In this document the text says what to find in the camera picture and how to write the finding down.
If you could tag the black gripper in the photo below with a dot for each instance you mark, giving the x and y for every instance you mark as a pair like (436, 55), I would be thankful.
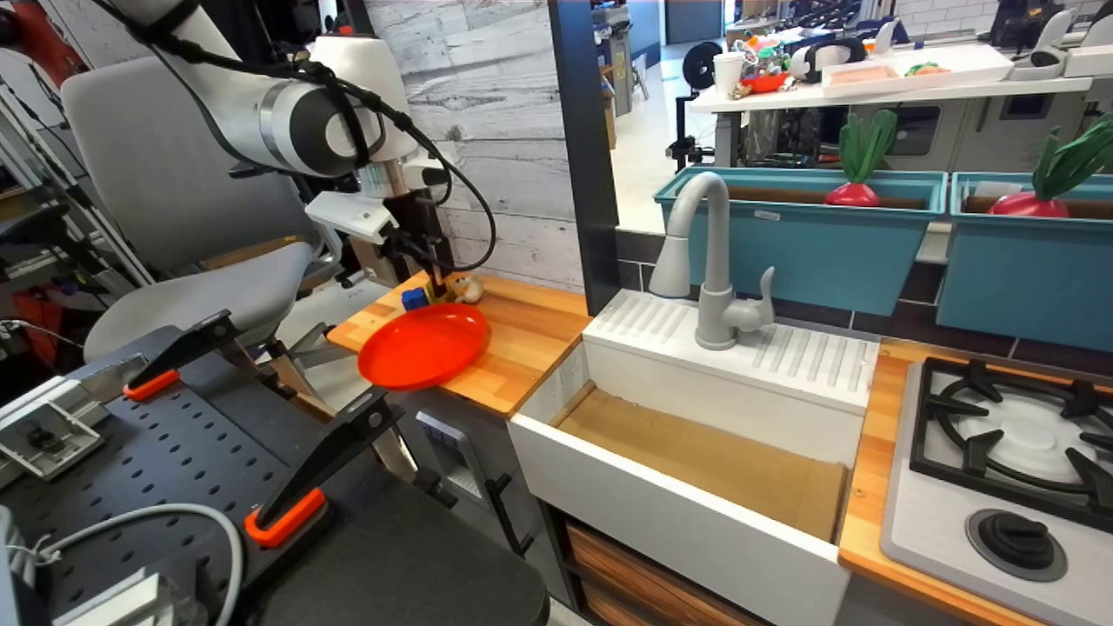
(415, 231)

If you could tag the blue toy block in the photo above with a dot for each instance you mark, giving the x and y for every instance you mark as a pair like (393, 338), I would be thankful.
(415, 302)

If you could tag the small beige toy figure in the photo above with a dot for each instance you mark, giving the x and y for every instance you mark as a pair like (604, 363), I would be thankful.
(465, 290)

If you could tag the orange round plate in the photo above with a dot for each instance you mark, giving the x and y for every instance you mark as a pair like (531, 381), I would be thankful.
(424, 349)

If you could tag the gray toy kitchen cabinet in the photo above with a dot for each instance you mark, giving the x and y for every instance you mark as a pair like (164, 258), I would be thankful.
(465, 482)

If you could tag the gray toy faucet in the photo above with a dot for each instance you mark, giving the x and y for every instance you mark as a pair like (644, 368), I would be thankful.
(719, 267)

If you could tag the gray padded office chair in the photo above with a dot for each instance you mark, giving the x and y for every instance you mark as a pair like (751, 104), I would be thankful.
(141, 177)

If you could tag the black perforated board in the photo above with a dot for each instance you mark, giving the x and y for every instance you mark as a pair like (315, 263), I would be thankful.
(152, 464)

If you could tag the white toy sink basin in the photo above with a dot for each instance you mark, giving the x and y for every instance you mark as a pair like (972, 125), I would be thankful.
(672, 511)

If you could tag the wooden drawer fronts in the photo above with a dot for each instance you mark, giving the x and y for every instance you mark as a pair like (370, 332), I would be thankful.
(629, 580)

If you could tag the white cup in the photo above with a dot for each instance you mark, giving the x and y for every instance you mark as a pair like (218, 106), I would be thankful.
(730, 76)

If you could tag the teal planter box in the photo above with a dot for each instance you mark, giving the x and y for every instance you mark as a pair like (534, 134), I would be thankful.
(1020, 281)
(812, 256)

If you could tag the red bowl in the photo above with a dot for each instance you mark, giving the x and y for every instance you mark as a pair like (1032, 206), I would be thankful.
(767, 84)

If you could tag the silver metal mounting plate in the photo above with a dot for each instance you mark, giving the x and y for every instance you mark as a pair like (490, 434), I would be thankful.
(48, 440)

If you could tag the toy radish green leaves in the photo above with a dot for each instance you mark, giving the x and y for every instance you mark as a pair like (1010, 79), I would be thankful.
(1074, 163)
(865, 145)

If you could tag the white background desk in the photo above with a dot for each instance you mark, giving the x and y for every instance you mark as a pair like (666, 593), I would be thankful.
(906, 91)

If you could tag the gray toy stove top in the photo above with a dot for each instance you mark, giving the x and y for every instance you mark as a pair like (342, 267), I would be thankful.
(942, 544)

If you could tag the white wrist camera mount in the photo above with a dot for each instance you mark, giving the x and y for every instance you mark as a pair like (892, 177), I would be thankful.
(349, 213)

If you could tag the black vertical post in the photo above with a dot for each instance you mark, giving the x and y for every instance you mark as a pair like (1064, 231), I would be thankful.
(580, 115)

